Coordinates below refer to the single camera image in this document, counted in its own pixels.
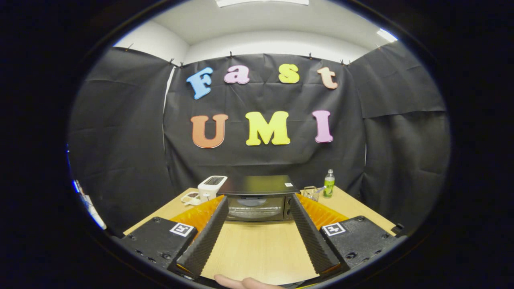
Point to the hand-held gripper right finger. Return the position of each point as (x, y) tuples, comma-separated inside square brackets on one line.
[(313, 241)]

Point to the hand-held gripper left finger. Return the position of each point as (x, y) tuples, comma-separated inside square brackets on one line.
[(204, 241)]

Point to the black toaster oven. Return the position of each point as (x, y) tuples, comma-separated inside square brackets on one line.
[(259, 185)]

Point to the white pop-up toaster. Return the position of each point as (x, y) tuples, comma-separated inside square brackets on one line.
[(211, 186)]

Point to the clear glass cup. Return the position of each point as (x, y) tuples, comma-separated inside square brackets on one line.
[(311, 194)]

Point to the green label plastic bottle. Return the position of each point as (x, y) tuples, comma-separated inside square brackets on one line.
[(329, 186)]

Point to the small ceiling light panel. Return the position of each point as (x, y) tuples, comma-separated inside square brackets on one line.
[(386, 35)]

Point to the long ceiling light panel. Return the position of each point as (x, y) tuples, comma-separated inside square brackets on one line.
[(261, 2)]

